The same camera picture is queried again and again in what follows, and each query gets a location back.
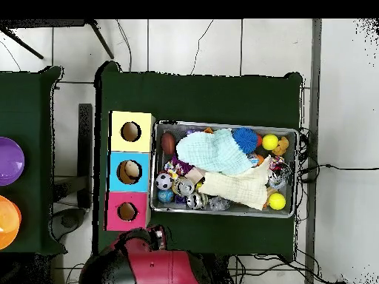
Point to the dark green side tablecloth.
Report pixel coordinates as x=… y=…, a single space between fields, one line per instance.
x=29 y=112

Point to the brown toy football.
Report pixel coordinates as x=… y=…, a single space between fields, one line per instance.
x=168 y=143

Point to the small soccer ball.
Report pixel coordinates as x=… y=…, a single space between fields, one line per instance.
x=163 y=181

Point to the colourful patterned cloth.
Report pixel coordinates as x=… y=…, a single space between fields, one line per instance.
x=171 y=169

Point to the blue spiky ball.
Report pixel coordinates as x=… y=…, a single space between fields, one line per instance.
x=245 y=139

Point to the purple plastic bowl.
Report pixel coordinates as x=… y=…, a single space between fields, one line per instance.
x=10 y=161

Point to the cream muslin cloth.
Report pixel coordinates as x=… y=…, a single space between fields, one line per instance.
x=239 y=186

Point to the crushed silver can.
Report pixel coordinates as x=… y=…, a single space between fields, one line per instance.
x=195 y=201

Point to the crushed can with printed label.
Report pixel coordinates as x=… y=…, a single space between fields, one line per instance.
x=186 y=187

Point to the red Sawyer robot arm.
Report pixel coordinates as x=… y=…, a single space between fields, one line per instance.
x=160 y=266

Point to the wooden box with three holes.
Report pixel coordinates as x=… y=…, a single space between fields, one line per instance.
x=118 y=145

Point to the small blue globe ball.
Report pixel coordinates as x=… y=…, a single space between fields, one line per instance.
x=165 y=195

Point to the black upright panel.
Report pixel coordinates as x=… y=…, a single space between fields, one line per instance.
x=85 y=133

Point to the orange plastic bowl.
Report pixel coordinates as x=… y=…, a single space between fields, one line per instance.
x=9 y=222

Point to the black tripod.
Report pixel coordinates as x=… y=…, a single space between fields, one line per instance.
x=101 y=39

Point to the yellow ball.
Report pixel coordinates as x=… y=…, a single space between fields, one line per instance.
x=276 y=201
x=270 y=142

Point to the shallow mesh bin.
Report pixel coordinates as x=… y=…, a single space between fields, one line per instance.
x=237 y=211

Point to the light blue muslin cloth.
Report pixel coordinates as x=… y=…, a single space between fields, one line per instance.
x=213 y=152

